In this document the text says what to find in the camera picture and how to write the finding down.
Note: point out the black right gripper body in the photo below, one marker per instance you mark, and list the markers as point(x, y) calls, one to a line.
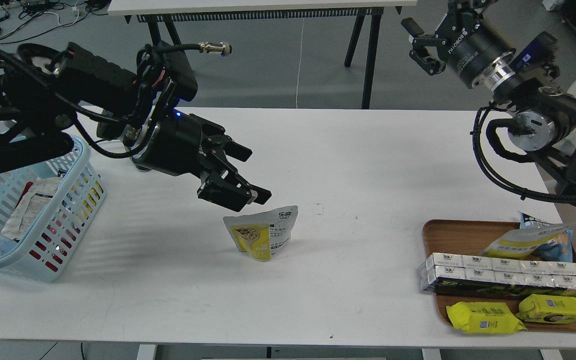
point(470, 47)

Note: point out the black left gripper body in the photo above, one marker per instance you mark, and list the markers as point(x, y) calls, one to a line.
point(176, 147)

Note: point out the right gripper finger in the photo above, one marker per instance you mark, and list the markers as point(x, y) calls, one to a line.
point(429, 51)
point(467, 13)

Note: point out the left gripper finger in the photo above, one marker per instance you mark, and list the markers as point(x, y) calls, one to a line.
point(223, 145)
point(230, 192)

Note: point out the yellow grey snack pouch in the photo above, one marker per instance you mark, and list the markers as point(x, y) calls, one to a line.
point(262, 235)

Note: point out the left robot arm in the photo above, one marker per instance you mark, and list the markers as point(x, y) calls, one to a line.
point(120, 114)

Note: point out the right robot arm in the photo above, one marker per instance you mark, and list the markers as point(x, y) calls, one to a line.
point(530, 118)

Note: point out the white snack bag in basket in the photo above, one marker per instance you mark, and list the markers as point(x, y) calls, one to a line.
point(33, 201)

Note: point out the light blue plastic basket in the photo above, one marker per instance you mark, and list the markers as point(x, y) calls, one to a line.
point(47, 247)

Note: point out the yellow blue snack pouch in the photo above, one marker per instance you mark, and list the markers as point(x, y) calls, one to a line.
point(518, 244)

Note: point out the silver boxed snack carton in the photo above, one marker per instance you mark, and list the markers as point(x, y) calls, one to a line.
point(448, 274)

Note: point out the yellow snack pack left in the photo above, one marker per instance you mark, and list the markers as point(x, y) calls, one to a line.
point(483, 317)

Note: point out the yellow snack pack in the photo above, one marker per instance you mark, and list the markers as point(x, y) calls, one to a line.
point(483, 317)
point(548, 309)

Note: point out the yellow snack pack right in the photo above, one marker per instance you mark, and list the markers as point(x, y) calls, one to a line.
point(548, 309)

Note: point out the background white table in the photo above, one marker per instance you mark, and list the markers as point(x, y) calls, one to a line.
point(169, 12)

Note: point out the brown wooden tray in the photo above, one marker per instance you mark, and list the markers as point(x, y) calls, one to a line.
point(470, 237)

